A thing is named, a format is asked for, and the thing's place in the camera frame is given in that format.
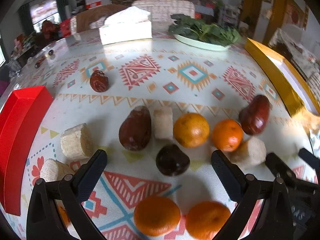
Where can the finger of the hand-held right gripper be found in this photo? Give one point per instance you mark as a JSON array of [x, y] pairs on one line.
[[275, 163], [311, 158]]

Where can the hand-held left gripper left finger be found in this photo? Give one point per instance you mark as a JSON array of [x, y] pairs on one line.
[[90, 173]]

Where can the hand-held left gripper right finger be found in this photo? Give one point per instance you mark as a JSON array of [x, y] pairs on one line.
[[225, 173]]

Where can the beige puffed rice cylinder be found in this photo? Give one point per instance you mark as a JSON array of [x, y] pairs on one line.
[[250, 152], [163, 123], [53, 170], [76, 141]]

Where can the orange mandarin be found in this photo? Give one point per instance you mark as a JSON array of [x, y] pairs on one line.
[[63, 215], [157, 216], [191, 130], [227, 135], [207, 220]]

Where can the large dark red jujube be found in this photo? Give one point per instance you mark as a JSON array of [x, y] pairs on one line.
[[255, 118], [136, 131]]

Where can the red cardboard box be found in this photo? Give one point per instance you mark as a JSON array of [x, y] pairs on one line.
[[22, 130]]

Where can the round dark jujube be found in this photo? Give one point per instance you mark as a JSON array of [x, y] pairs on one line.
[[172, 160]]

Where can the gold cardboard box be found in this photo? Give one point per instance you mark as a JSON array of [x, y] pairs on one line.
[[275, 72]]

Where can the small wrinkled red jujube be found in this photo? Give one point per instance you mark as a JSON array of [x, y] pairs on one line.
[[99, 80]]

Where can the patterned tablecloth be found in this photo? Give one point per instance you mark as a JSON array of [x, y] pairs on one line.
[[150, 92]]

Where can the white patterned chair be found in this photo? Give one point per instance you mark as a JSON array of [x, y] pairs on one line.
[[170, 7], [295, 45]]

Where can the tiny dark jujube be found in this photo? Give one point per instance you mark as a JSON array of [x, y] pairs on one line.
[[51, 52], [37, 65]]

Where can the tiny red jujube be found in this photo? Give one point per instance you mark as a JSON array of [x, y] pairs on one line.
[[42, 59]]

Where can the pale green plate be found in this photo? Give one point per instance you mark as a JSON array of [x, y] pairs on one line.
[[200, 44]]

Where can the leafy green vegetables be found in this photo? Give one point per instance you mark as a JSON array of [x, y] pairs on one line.
[[202, 28]]

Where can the wooden door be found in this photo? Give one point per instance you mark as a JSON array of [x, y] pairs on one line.
[[252, 5], [287, 12]]

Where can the red carton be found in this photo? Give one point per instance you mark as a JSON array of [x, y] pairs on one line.
[[65, 27]]

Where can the white tissue box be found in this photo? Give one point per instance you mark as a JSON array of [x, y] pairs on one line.
[[125, 28]]

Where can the chair with brown cloth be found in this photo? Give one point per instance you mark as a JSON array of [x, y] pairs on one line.
[[100, 15]]

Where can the curtained window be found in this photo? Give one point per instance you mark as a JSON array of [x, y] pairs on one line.
[[43, 10]]

